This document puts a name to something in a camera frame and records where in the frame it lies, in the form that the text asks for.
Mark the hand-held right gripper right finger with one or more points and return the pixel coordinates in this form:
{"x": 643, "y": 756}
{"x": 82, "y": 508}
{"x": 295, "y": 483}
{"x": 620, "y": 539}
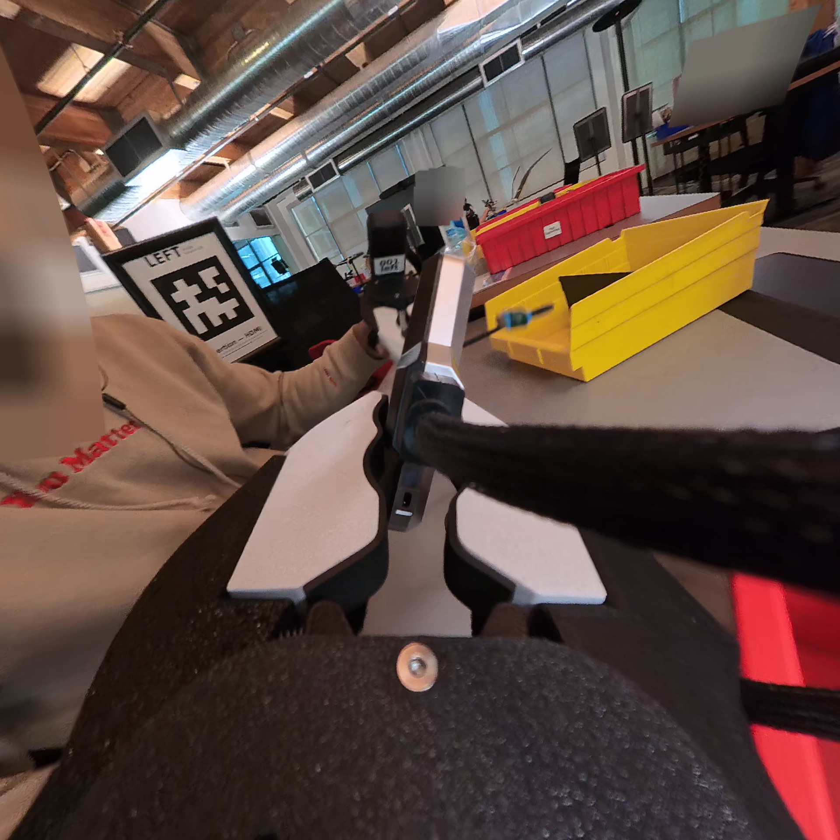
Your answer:
{"x": 525, "y": 558}

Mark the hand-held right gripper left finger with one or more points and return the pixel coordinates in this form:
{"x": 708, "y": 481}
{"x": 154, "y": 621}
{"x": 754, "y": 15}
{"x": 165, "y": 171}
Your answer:
{"x": 315, "y": 518}

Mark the red plastic bin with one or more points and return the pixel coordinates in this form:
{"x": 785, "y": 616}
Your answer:
{"x": 781, "y": 630}

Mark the yellow plastic bin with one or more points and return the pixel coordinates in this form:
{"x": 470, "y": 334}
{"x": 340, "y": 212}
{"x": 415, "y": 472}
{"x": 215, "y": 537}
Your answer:
{"x": 656, "y": 295}

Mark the black monitor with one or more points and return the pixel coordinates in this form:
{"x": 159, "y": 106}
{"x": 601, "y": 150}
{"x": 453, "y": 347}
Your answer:
{"x": 308, "y": 308}

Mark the long red bin white label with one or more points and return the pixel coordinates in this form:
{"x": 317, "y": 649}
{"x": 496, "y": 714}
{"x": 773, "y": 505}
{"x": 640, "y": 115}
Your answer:
{"x": 571, "y": 216}

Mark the framed marker sign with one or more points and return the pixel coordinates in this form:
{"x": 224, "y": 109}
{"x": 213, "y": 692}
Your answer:
{"x": 197, "y": 295}

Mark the rectangular air vent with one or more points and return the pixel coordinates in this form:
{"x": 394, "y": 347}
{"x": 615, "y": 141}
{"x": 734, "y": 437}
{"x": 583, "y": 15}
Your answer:
{"x": 502, "y": 61}
{"x": 134, "y": 144}

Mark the black bin divider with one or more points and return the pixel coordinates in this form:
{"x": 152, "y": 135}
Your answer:
{"x": 590, "y": 285}

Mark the black tablet on pole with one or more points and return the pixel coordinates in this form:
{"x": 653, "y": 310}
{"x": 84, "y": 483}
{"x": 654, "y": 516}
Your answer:
{"x": 592, "y": 131}
{"x": 636, "y": 108}

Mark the person's beige hoodie torso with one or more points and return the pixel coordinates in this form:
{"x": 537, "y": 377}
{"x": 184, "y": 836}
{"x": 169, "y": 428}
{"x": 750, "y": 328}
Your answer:
{"x": 79, "y": 558}

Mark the black floor lamp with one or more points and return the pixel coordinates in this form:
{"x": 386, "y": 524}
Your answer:
{"x": 617, "y": 13}

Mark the silver air duct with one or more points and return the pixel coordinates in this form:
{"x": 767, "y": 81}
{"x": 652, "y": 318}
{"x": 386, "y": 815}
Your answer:
{"x": 262, "y": 92}

